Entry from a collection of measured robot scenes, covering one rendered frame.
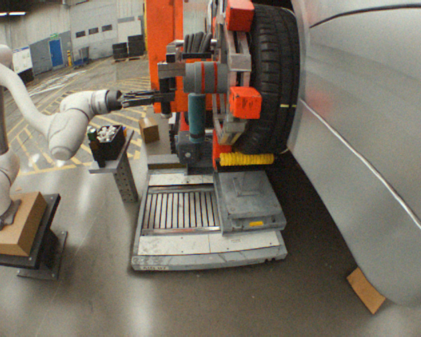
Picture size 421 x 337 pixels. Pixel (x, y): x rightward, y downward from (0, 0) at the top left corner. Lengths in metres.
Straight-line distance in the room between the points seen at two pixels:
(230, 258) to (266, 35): 0.98
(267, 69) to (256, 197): 0.77
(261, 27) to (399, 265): 0.65
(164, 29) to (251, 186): 1.05
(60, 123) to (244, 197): 0.95
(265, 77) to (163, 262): 0.93
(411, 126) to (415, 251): 0.16
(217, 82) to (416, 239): 0.78
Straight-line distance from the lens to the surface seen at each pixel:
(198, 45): 0.67
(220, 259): 1.09
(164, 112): 0.74
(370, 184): 0.36
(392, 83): 0.33
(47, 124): 0.72
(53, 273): 1.41
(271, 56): 0.62
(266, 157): 0.96
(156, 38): 1.32
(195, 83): 0.83
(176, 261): 1.09
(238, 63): 0.62
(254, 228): 1.14
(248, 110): 0.57
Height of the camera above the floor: 1.05
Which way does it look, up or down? 38 degrees down
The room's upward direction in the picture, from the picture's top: 1 degrees clockwise
